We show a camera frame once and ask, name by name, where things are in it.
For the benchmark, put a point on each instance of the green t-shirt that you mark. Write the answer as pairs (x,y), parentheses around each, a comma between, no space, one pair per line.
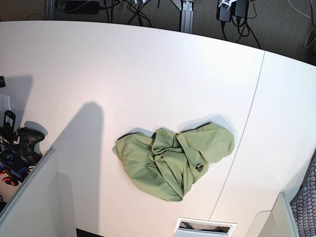
(167,164)

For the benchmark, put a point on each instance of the black game controller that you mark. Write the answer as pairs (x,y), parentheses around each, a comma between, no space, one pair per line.
(28,138)

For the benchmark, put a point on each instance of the black remote control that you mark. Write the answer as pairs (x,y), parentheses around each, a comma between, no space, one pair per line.
(9,122)

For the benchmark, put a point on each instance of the blue orange clamp tools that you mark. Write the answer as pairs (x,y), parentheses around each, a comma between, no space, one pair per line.
(13,166)

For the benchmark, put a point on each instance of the white paper sheet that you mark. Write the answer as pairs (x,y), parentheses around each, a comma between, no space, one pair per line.
(4,102)

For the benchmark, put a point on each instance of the aluminium frame post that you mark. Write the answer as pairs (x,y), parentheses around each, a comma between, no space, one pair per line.
(187,16)

